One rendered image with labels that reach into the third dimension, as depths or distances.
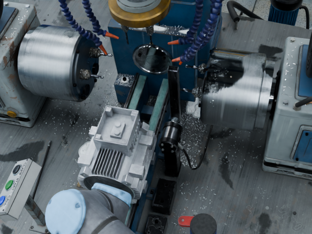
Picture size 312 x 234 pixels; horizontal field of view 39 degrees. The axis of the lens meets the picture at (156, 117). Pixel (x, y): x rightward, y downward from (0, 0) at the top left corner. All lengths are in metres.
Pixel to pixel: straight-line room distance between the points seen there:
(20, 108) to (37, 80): 0.21
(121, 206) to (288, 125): 0.59
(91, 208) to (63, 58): 0.70
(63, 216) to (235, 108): 0.68
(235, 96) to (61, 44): 0.58
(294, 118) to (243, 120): 0.15
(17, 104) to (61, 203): 0.85
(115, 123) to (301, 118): 0.52
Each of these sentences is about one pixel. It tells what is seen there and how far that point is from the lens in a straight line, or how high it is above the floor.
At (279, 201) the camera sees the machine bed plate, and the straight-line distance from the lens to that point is 1.53.
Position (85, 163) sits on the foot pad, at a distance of 1.29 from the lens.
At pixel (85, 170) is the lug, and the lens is 1.26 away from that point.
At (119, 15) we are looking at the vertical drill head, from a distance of 1.27.
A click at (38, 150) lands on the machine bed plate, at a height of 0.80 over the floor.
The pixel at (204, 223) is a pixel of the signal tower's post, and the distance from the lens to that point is 1.02.
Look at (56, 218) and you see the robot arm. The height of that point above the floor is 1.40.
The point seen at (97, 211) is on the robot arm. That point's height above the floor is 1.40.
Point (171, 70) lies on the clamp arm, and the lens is 1.22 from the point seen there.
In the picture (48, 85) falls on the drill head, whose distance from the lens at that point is 1.50.
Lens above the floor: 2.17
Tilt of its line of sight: 55 degrees down
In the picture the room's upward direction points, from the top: 7 degrees counter-clockwise
